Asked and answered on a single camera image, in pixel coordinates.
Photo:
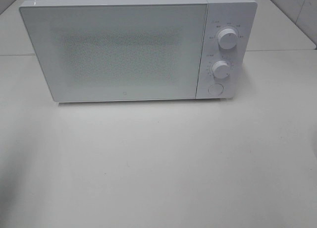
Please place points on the round door release button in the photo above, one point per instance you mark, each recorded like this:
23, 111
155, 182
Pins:
216, 90

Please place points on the white timer knob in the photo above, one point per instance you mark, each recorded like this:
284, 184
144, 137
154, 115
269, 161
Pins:
221, 69

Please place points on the white microwave door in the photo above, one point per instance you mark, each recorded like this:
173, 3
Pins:
118, 53

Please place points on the white microwave oven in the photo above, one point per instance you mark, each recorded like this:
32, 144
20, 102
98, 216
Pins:
220, 14

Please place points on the upper white power knob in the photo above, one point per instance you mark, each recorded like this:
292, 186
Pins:
227, 38

